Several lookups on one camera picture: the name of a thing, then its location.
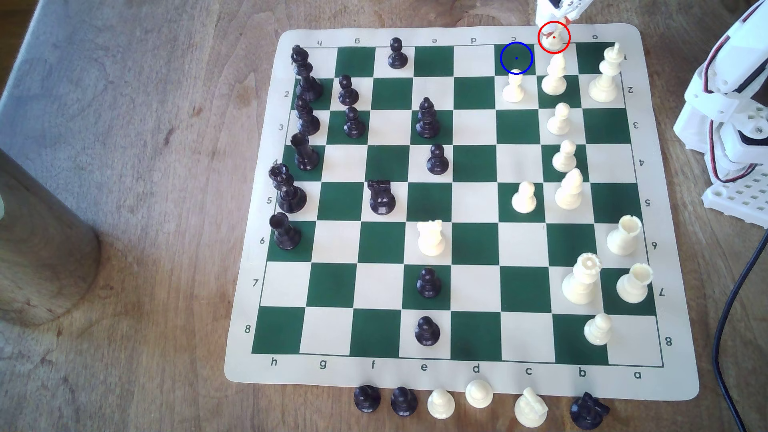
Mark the wooden cylinder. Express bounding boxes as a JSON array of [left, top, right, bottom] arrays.
[[0, 147, 102, 328]]

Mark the black rook chess piece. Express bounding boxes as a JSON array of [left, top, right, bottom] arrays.
[[290, 132, 320, 172], [269, 212, 302, 251]]

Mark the green and white chess mat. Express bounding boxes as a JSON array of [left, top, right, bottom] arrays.
[[224, 23, 700, 402]]

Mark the black bishop chess piece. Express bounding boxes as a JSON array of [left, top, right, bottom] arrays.
[[416, 97, 440, 139], [294, 98, 322, 136]]

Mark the white knight chess piece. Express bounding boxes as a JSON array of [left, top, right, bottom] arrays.
[[416, 220, 446, 258]]

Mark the black queen chess piece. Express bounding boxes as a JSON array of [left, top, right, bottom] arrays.
[[268, 163, 308, 214]]

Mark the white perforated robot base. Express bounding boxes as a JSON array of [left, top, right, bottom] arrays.
[[701, 171, 768, 229]]

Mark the white king chess piece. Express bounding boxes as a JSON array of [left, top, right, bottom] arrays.
[[588, 42, 623, 103]]

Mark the white bishop chess piece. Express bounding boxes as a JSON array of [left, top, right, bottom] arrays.
[[554, 168, 584, 210], [541, 53, 568, 97]]

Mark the white fixed gripper finger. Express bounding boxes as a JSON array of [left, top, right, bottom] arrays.
[[535, 0, 564, 26]]

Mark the black knight chess piece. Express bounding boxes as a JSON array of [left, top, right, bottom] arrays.
[[367, 179, 397, 216], [569, 392, 611, 430]]

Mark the white pawn chess piece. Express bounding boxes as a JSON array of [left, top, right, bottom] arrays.
[[584, 312, 613, 346], [552, 140, 578, 174], [546, 102, 572, 136], [465, 379, 494, 409], [502, 69, 526, 103], [427, 388, 456, 420], [511, 181, 538, 214], [540, 23, 568, 55]]

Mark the black king chess piece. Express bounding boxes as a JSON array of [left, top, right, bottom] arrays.
[[290, 44, 325, 103]]

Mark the black cable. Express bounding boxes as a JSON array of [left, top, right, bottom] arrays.
[[712, 230, 768, 432]]

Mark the white rook chess piece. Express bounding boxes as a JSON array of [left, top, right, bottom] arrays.
[[616, 263, 654, 304], [606, 215, 643, 257]]

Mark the white moving gripper finger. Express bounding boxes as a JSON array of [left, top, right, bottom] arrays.
[[559, 0, 594, 22]]

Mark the white queen chess piece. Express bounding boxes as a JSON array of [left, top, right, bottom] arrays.
[[562, 252, 602, 306]]

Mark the captured white knight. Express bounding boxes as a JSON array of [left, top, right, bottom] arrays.
[[514, 386, 549, 428]]

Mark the black pawn chess piece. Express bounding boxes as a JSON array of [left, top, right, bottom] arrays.
[[344, 106, 367, 139], [416, 267, 443, 299], [353, 384, 382, 414], [337, 74, 360, 107], [387, 37, 409, 70], [414, 316, 441, 348], [426, 144, 450, 176], [390, 386, 419, 418]]

